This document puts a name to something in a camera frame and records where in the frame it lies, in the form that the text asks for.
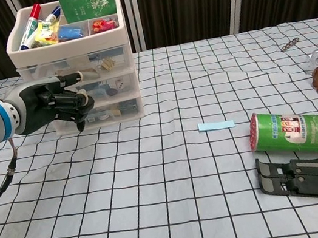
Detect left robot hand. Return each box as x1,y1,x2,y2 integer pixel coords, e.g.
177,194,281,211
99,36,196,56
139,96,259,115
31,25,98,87
1,69,100,145

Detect clear plastic drawer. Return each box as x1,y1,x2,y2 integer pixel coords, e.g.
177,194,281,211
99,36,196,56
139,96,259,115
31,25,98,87
48,72,141,116
52,97,145,135
15,42,137,97

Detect white plastic drawer organizer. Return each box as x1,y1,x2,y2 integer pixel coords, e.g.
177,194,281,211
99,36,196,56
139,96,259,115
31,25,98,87
0,0,147,143

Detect yellow snack packet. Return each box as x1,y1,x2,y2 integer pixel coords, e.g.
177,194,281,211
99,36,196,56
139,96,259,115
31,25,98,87
32,17,63,48

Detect red capped marker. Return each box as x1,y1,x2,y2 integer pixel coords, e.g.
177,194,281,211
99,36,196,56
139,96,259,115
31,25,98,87
12,3,49,52

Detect blue snack packet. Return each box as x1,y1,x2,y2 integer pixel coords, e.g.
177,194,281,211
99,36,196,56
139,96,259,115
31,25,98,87
56,23,84,43

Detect white dice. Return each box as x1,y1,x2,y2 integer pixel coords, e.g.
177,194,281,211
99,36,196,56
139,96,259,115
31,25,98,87
113,78,127,91

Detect blue capped marker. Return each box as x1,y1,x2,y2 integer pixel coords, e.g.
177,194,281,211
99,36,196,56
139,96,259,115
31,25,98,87
41,6,64,25

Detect red snack packet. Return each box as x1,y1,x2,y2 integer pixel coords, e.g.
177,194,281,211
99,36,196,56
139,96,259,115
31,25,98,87
90,15,120,35

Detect green packet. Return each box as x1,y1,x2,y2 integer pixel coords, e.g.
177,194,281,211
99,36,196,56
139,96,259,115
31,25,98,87
57,0,117,25

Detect checkered light blue tablecloth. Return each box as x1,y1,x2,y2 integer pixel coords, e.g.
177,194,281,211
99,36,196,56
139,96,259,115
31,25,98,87
0,16,318,238

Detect light blue paper strip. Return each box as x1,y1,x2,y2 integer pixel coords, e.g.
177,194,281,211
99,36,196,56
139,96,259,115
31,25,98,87
197,117,237,134

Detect black folding screen partition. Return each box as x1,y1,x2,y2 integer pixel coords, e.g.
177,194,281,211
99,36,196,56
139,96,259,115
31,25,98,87
0,0,318,88

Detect green chips can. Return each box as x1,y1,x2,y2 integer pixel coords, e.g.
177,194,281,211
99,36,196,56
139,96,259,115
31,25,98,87
244,101,318,173

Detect black folding stand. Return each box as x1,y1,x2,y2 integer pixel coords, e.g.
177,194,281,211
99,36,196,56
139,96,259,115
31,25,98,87
254,148,318,219

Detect small metal chain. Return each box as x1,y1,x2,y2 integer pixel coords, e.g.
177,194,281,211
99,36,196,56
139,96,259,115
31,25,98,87
280,36,302,52

